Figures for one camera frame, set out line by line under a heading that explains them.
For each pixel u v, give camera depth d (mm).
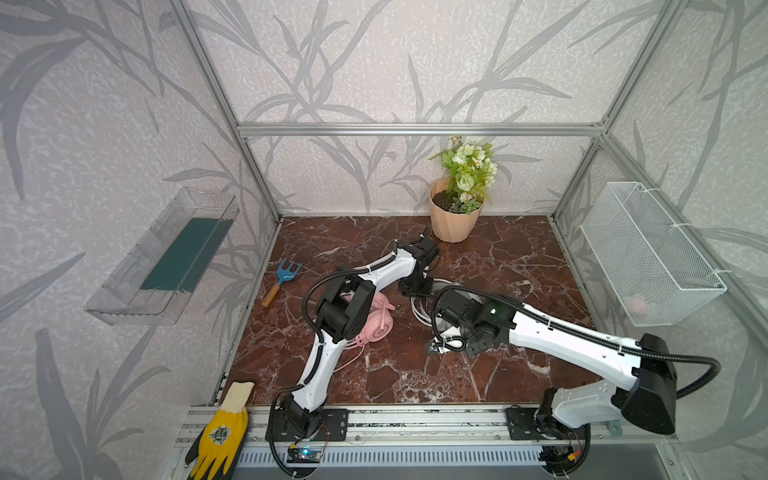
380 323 805
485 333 515
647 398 382
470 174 937
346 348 861
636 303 725
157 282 642
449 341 652
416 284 867
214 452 682
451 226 1035
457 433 731
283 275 1005
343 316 566
